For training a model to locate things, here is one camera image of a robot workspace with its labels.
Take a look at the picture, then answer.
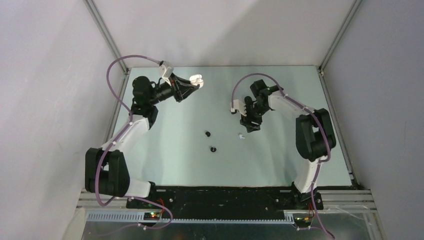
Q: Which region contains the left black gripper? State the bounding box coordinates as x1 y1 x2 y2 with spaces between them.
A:
148 73 198 106

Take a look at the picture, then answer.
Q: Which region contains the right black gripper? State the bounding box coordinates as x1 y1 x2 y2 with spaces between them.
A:
239 101 270 133

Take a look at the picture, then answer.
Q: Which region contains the white earbud charging case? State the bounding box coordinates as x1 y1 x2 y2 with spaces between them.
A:
189 74 204 89

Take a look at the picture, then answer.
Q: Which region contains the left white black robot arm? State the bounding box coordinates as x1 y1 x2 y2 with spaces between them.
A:
84 73 204 208

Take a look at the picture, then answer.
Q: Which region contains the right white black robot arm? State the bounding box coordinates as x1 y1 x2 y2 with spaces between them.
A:
230 79 337 209

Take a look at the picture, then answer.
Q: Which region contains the right controller board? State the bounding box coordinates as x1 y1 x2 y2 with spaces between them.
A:
294 216 314 229

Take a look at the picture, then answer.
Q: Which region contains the controller board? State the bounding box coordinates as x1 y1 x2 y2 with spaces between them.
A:
143 212 161 221
294 216 314 229

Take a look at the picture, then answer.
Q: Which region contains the left controller board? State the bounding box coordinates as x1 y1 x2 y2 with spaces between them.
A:
143 212 161 221

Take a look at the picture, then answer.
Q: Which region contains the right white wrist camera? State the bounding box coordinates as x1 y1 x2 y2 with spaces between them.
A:
230 99 247 117

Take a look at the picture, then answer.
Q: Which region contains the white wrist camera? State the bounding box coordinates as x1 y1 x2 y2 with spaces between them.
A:
158 60 174 83
230 99 247 117

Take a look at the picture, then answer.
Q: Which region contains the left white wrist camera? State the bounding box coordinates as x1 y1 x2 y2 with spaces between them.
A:
158 60 174 83

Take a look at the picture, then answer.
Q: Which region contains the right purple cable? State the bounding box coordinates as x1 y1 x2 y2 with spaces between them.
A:
231 73 336 240

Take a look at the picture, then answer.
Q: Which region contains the left aluminium corner post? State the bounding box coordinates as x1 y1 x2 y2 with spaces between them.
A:
83 0 123 60

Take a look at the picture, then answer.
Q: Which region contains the aluminium corner post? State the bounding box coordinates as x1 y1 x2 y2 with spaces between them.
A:
83 0 123 60
318 0 363 73

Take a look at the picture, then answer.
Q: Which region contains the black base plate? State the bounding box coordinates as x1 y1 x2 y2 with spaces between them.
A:
147 186 324 221

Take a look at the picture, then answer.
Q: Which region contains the grey slotted cable duct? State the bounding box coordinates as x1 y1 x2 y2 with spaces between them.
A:
86 211 296 225

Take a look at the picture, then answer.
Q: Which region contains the right aluminium corner post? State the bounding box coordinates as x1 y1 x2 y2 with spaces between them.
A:
318 0 363 73

